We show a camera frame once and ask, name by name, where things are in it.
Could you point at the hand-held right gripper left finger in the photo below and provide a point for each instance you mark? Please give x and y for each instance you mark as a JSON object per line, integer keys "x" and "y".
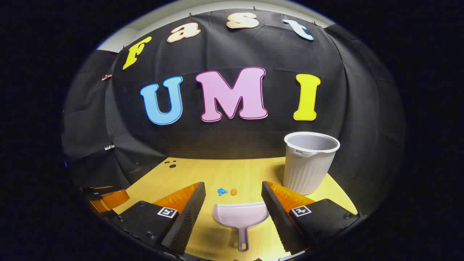
{"x": 188, "y": 217}

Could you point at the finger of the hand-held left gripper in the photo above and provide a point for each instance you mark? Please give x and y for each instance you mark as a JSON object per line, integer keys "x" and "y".
{"x": 112, "y": 198}

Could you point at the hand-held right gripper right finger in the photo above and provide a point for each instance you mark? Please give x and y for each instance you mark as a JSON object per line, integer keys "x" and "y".
{"x": 277, "y": 217}

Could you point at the lavender plastic dustpan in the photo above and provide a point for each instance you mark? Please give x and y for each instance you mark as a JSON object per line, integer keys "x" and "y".
{"x": 239, "y": 215}

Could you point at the blue paper trash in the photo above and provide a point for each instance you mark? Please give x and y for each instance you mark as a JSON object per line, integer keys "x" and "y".
{"x": 222, "y": 191}

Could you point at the orange paper trash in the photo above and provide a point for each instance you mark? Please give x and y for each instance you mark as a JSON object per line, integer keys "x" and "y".
{"x": 233, "y": 191}

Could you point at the white ribbed garbage bin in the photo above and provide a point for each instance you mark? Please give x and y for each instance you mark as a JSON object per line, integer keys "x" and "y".
{"x": 308, "y": 170}

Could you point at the wooden desktop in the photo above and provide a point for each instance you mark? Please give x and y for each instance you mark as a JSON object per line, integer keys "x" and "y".
{"x": 232, "y": 174}

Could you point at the black backdrop cloth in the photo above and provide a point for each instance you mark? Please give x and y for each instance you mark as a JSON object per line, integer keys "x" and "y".
{"x": 253, "y": 145}

